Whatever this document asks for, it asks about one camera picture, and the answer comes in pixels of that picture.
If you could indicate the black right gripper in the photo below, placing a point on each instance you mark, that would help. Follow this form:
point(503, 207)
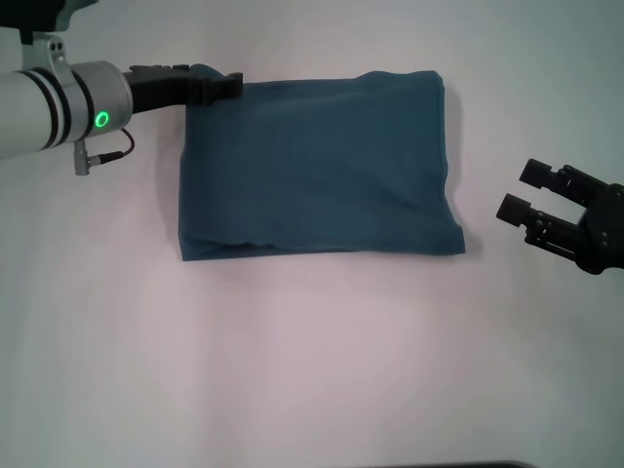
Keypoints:
point(604, 229)

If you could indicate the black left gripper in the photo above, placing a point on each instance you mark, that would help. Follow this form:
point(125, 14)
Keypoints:
point(161, 90)

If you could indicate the blue shirt with pink print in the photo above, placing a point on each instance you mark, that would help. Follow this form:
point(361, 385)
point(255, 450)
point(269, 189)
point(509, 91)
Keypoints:
point(312, 166)

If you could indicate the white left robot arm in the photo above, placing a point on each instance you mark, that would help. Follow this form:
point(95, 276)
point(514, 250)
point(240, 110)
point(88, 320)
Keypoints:
point(49, 112)

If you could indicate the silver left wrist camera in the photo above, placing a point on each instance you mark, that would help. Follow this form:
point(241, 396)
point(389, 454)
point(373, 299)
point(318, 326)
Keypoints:
point(39, 12)

